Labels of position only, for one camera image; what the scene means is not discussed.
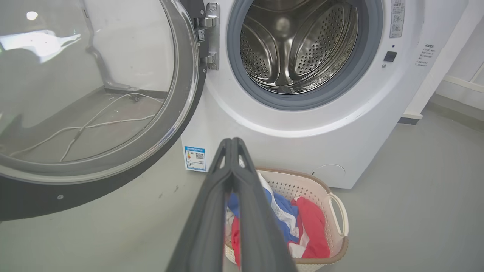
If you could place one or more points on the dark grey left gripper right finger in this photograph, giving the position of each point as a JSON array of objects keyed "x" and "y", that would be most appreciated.
[{"x": 261, "y": 234}]

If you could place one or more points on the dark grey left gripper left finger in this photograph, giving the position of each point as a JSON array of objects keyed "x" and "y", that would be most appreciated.
[{"x": 206, "y": 226}]

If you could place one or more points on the round black washer door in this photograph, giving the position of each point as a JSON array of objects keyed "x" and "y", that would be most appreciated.
[{"x": 38, "y": 200}]

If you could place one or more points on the white front-load washing machine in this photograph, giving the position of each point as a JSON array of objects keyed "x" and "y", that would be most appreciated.
[{"x": 302, "y": 143}]

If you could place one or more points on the metal door hinge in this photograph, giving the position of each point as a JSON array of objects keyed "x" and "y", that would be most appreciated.
[{"x": 212, "y": 37}]

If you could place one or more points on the black door lock slot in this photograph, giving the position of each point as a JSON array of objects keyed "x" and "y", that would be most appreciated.
[{"x": 390, "y": 56}]

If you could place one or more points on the blue and white garment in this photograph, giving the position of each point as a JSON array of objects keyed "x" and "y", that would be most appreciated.
[{"x": 285, "y": 215}]

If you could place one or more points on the red garment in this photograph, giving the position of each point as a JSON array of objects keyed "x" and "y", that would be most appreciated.
[{"x": 312, "y": 230}]

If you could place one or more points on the blue white energy label sticker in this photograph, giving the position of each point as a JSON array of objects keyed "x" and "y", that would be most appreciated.
[{"x": 195, "y": 158}]

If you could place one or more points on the beige plastic laundry basket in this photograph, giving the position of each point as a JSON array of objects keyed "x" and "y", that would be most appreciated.
[{"x": 321, "y": 196}]

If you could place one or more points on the round white filter cover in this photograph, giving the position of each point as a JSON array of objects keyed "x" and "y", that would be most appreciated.
[{"x": 331, "y": 174}]

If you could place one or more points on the perforated steel washer drum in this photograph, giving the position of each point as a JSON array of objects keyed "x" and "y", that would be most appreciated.
[{"x": 302, "y": 49}]

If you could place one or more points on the grey warning label sticker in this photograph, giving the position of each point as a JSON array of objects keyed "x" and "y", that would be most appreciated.
[{"x": 397, "y": 19}]

